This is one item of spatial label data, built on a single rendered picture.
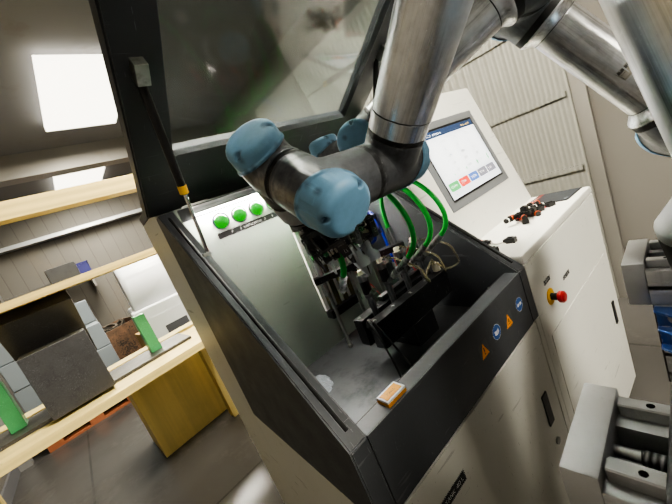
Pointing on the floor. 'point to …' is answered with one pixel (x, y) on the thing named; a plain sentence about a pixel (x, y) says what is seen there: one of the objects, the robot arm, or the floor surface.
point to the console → (553, 274)
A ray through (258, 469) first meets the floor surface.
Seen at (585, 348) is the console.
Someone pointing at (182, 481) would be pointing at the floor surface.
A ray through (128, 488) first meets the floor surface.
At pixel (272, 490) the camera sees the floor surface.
